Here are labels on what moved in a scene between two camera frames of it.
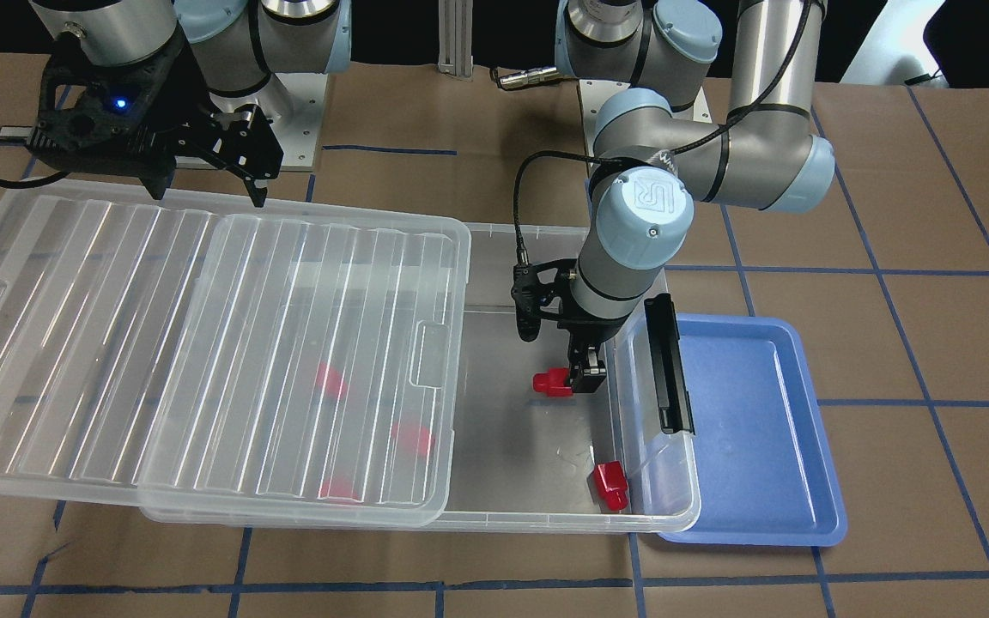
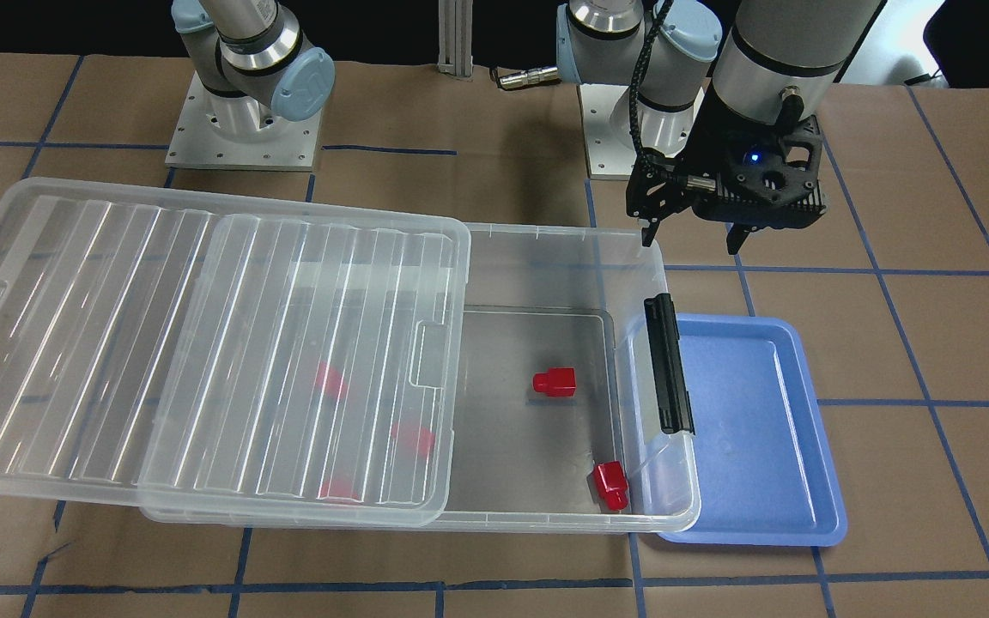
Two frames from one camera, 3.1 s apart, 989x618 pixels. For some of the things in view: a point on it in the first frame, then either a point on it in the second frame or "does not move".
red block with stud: (553, 383) does not move
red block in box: (330, 380) does not move
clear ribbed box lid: (217, 369) does not move
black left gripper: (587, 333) -> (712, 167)
